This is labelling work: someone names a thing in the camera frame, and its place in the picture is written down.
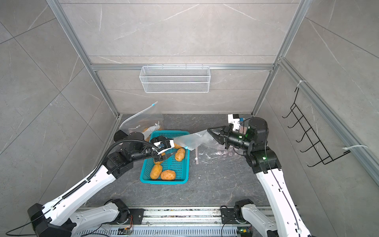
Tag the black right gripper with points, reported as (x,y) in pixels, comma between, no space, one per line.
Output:
(228,132)

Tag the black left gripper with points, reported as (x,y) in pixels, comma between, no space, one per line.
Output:
(164,157)

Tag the clear zipper bag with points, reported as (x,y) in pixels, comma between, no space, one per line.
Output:
(194,140)
(146,121)

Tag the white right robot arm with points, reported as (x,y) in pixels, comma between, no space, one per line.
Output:
(267,168)

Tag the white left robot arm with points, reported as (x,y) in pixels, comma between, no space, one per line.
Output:
(61,218)

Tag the pink dotted clear bag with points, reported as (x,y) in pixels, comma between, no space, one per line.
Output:
(204,155)

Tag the smooth brown potato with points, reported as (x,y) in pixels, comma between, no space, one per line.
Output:
(180,154)

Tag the teal plastic basket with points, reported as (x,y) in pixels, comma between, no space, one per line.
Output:
(181,169)

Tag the wrinkled brown potato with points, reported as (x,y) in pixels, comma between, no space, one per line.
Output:
(168,175)

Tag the plush doll pink black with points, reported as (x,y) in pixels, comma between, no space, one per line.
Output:
(120,135)

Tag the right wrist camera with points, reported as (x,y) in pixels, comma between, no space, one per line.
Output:
(235,121)

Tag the white wire mesh shelf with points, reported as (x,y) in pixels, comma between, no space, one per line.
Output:
(175,79)

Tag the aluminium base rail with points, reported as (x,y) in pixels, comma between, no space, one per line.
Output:
(199,221)

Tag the black wire hook rack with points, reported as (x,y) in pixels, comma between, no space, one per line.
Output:
(310,134)

